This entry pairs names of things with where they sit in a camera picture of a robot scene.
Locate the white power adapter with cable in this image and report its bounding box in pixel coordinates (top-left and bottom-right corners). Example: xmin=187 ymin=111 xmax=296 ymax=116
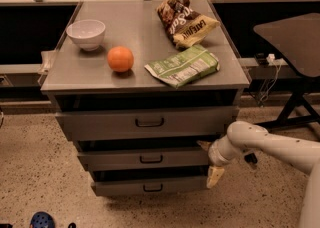
xmin=258 ymin=54 xmax=282 ymax=104

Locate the white ceramic bowl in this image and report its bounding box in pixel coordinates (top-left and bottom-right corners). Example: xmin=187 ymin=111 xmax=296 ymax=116
xmin=66 ymin=19 xmax=106 ymax=51

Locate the brown yellow chip bag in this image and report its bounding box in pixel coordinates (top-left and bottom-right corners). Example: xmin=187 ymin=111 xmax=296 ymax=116
xmin=156 ymin=0 xmax=220 ymax=48

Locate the blue perforated shoe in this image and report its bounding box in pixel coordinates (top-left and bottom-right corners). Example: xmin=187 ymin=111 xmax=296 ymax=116
xmin=29 ymin=212 xmax=55 ymax=228

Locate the grey top drawer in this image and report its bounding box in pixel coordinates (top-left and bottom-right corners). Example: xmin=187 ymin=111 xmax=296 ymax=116
xmin=56 ymin=106 xmax=239 ymax=141

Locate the grey bottom drawer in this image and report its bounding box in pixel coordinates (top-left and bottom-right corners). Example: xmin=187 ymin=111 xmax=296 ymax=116
xmin=92 ymin=176 xmax=207 ymax=196

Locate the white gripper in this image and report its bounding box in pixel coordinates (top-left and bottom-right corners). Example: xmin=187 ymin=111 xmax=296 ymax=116
xmin=197 ymin=140 xmax=232 ymax=189

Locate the grey metal drawer cabinet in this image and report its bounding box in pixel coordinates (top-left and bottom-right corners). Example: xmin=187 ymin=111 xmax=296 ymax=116
xmin=42 ymin=0 xmax=249 ymax=183

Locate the orange ball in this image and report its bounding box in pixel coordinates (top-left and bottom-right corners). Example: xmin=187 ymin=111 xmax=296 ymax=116
xmin=107 ymin=46 xmax=134 ymax=72

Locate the dark side table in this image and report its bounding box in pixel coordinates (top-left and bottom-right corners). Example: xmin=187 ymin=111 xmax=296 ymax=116
xmin=254 ymin=13 xmax=320 ymax=130

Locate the green snack bag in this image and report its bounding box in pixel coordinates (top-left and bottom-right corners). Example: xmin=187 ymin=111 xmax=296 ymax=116
xmin=144 ymin=45 xmax=220 ymax=88

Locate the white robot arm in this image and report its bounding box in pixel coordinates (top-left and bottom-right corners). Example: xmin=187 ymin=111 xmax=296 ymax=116
xmin=197 ymin=121 xmax=320 ymax=228

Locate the grey drawer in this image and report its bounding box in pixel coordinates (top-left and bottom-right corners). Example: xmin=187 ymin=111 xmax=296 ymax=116
xmin=78 ymin=147 xmax=208 ymax=171
xmin=56 ymin=106 xmax=239 ymax=141
xmin=92 ymin=176 xmax=207 ymax=196

